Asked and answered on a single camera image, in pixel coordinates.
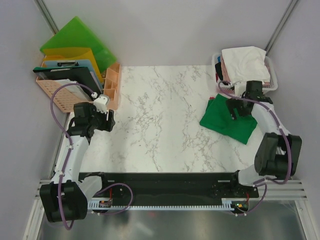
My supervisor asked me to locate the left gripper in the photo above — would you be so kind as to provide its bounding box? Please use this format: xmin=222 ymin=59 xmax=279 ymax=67
xmin=88 ymin=104 xmax=115 ymax=132

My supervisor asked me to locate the green t shirt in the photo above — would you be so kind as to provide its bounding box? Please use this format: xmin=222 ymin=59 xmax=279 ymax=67
xmin=199 ymin=94 xmax=257 ymax=145

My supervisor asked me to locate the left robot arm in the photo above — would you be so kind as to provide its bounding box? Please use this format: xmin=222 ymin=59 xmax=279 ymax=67
xmin=39 ymin=95 xmax=115 ymax=223

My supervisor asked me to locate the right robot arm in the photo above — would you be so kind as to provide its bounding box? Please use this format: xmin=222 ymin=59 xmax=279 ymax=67
xmin=226 ymin=80 xmax=302 ymax=197

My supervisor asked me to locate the pink t shirt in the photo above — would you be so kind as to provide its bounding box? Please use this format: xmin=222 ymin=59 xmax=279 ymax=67
xmin=219 ymin=58 xmax=272 ymax=87

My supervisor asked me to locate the white t shirt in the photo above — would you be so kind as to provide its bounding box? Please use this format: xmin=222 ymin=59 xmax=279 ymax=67
xmin=221 ymin=46 xmax=270 ymax=86

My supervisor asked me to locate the black t shirt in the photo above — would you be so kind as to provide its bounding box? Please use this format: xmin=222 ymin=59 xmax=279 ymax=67
xmin=215 ymin=62 xmax=223 ymax=81

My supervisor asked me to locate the peach file organizer basket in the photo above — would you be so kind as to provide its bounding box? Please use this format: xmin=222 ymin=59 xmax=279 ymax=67
xmin=36 ymin=62 xmax=122 ymax=113

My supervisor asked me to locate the black binder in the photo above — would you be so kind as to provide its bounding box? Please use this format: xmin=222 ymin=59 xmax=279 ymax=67
xmin=33 ymin=66 xmax=102 ymax=101

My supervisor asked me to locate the white laundry basket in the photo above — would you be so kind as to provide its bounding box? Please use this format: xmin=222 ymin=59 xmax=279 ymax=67
xmin=211 ymin=52 xmax=278 ymax=94

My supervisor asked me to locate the blue clipboard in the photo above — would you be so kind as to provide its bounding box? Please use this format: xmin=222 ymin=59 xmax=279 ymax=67
xmin=44 ymin=59 xmax=103 ymax=88

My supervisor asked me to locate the yellow plastic folder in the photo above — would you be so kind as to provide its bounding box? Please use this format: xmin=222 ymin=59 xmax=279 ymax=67
xmin=42 ymin=46 xmax=104 ymax=81

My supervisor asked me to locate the green plastic folder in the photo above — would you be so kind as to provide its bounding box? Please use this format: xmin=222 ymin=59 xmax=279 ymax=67
xmin=40 ymin=16 xmax=117 ymax=72

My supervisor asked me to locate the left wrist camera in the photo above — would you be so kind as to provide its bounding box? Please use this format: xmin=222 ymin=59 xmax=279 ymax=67
xmin=91 ymin=92 xmax=110 ymax=114

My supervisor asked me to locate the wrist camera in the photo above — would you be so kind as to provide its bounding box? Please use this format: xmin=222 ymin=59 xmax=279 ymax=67
xmin=231 ymin=81 xmax=247 ymax=97
xmin=91 ymin=92 xmax=110 ymax=114

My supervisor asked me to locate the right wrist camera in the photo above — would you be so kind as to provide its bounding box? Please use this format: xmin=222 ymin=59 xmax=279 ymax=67
xmin=231 ymin=81 xmax=247 ymax=97

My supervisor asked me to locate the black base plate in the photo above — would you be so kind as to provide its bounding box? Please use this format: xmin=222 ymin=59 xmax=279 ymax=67
xmin=79 ymin=171 xmax=259 ymax=199

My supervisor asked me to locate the white cable duct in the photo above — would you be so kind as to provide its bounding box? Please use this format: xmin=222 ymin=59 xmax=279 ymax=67
xmin=87 ymin=198 xmax=234 ymax=211

